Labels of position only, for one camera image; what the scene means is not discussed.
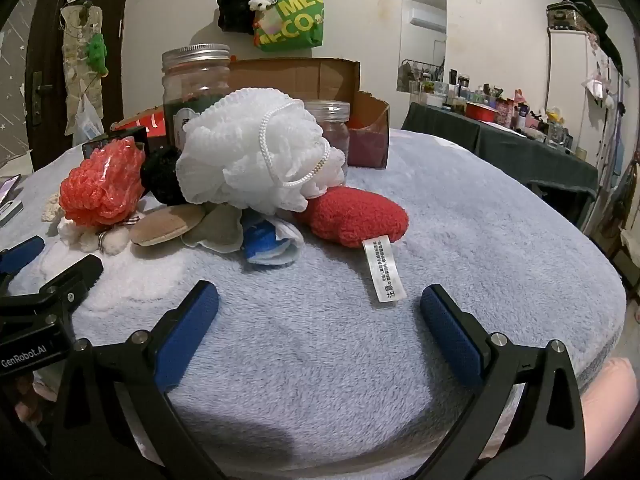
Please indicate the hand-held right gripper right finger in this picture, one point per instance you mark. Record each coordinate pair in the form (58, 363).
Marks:
(450, 340)

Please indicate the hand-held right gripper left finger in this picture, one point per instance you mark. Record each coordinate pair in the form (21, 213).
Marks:
(192, 337)

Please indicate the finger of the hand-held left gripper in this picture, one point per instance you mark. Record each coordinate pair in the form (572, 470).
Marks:
(22, 254)
(82, 275)

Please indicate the white plush toy plaid bow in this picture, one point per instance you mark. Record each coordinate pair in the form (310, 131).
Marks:
(115, 242)

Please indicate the cream knitted scrunchie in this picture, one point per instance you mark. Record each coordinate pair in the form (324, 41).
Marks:
(51, 208)

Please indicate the coral mesh bath loofah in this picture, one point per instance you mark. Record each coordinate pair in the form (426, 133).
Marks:
(100, 185)

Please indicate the tan round powder puff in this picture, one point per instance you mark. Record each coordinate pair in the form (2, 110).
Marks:
(165, 225)

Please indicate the grey cloth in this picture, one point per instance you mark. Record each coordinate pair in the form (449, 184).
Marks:
(215, 227)

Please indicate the blue tissue pack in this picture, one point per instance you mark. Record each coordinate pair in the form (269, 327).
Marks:
(260, 242)

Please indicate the red plush heart pillow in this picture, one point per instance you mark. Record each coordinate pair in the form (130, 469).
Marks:
(350, 215)

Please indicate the white mesh bath loofah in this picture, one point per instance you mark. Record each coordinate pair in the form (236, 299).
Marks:
(235, 160)

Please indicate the cardboard box red inside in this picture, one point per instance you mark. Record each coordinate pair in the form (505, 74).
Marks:
(295, 80)

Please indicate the light blue fleece blanket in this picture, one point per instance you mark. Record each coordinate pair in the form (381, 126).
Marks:
(325, 360)

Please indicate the clear plastic bag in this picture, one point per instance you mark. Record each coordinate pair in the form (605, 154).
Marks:
(87, 122)

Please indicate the pink fabric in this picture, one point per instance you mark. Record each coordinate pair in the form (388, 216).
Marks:
(615, 410)

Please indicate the table with dark green cloth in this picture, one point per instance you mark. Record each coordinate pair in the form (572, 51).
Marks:
(525, 160)

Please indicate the hanging door organizer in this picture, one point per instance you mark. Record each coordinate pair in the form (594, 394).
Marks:
(75, 60)

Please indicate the green plush toy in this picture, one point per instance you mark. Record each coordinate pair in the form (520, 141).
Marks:
(95, 52)

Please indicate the large glass jar metal lid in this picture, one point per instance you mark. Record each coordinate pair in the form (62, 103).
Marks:
(192, 85)

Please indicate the dark brown door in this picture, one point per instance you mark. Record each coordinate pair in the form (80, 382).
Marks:
(50, 35)

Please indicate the red bowl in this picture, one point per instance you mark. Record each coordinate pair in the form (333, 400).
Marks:
(480, 110)

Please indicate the small clear plastic jar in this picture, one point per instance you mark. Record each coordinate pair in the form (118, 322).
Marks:
(332, 130)

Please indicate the row of cosmetic bottles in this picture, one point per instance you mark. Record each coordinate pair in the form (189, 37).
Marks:
(505, 105)

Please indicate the white cabinet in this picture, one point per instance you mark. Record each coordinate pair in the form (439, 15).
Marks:
(570, 90)

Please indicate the black bag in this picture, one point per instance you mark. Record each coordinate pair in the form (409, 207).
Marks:
(235, 5)

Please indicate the green tote bag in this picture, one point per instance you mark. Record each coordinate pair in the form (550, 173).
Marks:
(295, 20)

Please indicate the patterned storage bag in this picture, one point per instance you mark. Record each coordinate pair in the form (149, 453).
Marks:
(567, 16)

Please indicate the black clothing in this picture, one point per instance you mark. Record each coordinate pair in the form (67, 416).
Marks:
(595, 20)

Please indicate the wall mirror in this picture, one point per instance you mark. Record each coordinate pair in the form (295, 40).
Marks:
(425, 45)

